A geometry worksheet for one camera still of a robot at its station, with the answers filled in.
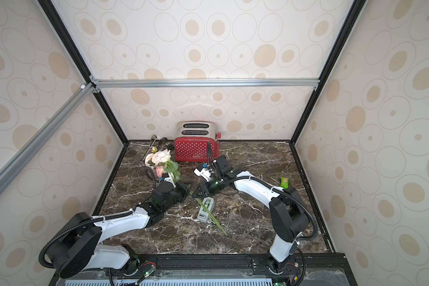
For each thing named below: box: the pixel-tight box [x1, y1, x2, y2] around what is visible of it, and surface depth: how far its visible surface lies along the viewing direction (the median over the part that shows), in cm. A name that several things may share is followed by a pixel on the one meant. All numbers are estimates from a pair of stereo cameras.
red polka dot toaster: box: [173, 120, 222, 163], surface depth 105 cm
